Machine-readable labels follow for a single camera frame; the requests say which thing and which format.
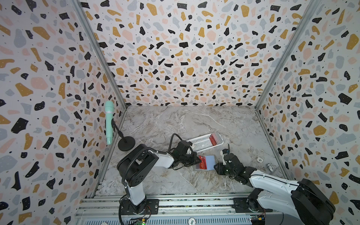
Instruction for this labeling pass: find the stack of red cards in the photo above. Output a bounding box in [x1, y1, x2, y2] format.
[209, 132, 224, 146]

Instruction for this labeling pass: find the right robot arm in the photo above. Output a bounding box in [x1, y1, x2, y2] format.
[214, 153, 336, 225]

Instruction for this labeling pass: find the white plastic mesh basket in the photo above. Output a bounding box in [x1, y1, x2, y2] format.
[187, 133, 219, 153]

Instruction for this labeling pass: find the small metal clip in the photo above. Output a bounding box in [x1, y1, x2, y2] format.
[266, 163, 274, 173]

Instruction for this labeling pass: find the black microphone stand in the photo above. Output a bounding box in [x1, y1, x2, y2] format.
[112, 119, 136, 152]

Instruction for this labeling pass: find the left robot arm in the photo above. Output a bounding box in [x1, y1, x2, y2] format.
[117, 140, 201, 215]

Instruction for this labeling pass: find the mint green microphone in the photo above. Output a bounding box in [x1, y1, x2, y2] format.
[105, 101, 114, 145]

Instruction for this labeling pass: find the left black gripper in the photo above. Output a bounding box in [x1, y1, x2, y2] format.
[181, 151, 204, 167]

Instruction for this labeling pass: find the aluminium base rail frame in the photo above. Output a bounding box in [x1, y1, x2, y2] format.
[73, 192, 318, 225]

